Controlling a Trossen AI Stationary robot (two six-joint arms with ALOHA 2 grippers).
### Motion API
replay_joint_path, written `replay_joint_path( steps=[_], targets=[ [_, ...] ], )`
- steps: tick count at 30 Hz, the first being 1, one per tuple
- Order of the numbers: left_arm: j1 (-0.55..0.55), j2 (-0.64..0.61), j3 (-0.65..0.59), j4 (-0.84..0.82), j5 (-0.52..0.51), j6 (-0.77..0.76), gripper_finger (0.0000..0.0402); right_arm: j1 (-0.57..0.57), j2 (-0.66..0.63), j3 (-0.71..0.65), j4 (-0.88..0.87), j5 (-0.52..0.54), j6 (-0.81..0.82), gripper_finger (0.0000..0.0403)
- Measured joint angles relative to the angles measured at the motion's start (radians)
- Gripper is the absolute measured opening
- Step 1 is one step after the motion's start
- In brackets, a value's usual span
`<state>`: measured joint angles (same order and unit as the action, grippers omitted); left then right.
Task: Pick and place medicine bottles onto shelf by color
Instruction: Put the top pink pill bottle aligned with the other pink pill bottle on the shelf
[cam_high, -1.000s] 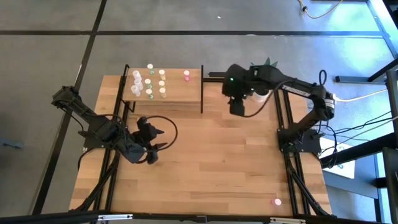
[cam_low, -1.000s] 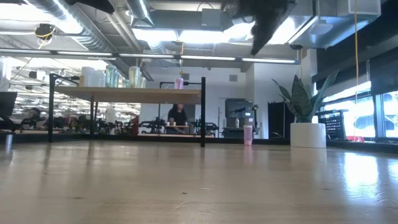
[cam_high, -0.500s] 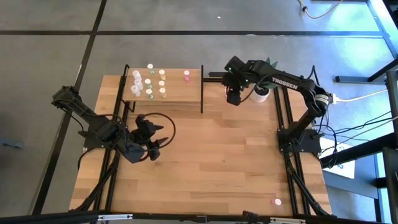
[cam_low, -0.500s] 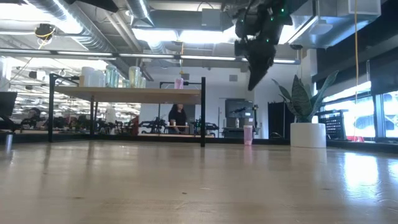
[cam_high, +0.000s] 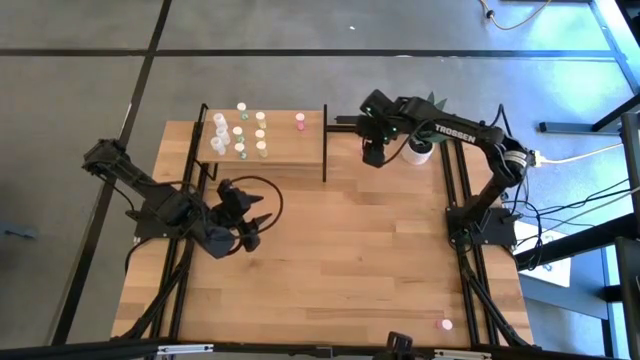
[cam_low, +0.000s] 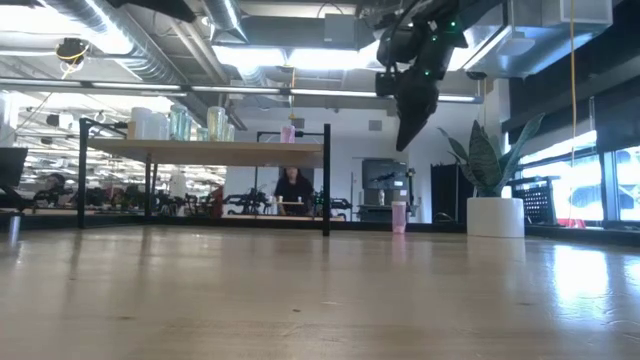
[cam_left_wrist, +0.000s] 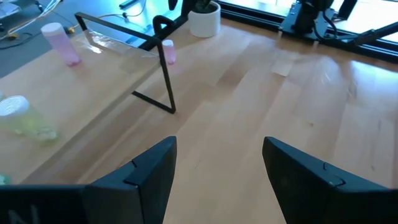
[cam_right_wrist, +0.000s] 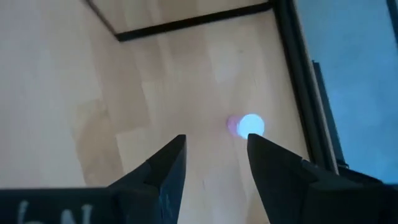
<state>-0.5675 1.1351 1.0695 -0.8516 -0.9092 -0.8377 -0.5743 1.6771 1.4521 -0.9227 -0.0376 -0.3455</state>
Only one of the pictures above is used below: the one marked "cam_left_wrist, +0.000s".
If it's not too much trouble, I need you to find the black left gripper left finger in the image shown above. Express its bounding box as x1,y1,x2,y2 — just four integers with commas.
83,136,177,224

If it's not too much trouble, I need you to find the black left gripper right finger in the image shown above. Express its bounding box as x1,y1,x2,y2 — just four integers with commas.
262,136,398,224

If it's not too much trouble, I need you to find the pink medicine bottle white cap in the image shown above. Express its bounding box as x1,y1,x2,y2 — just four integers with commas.
40,22,83,67
162,39,177,65

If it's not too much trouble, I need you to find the yellow medicine bottle white cap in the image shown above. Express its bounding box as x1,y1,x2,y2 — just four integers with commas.
0,95,60,146

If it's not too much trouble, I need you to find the green succulent in white pot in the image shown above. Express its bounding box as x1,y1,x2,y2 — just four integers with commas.
187,0,222,39

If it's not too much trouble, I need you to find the wooden shelf with black frame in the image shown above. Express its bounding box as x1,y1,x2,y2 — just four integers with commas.
0,11,177,185

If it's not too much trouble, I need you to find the black aluminium frame crossbar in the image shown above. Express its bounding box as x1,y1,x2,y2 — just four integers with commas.
139,0,200,52

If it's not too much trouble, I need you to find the beige floor cable black plug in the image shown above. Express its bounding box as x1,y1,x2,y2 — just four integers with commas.
63,0,147,35

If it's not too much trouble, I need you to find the yellow floor cable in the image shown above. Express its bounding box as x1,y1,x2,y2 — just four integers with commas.
0,0,63,43

